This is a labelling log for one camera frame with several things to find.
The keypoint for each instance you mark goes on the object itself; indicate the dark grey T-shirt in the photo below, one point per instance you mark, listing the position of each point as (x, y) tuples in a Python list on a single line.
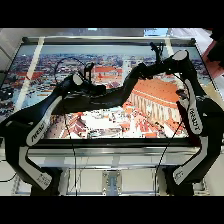
[(106, 97)]

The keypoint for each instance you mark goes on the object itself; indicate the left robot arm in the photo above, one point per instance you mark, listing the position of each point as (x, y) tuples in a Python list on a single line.
[(40, 128)]

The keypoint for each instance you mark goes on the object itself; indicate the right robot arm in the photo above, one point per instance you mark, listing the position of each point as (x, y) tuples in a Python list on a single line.
[(195, 120)]

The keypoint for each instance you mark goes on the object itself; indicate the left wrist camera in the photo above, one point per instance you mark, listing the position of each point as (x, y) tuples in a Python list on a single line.
[(88, 70)]

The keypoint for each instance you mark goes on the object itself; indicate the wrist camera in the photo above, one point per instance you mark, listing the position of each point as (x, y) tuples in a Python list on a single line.
[(156, 51), (88, 70)]

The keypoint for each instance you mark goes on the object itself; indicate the silver frame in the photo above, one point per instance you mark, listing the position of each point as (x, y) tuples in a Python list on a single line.
[(113, 181)]

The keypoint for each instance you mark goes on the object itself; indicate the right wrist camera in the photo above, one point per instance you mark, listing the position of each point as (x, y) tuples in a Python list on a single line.
[(156, 51)]

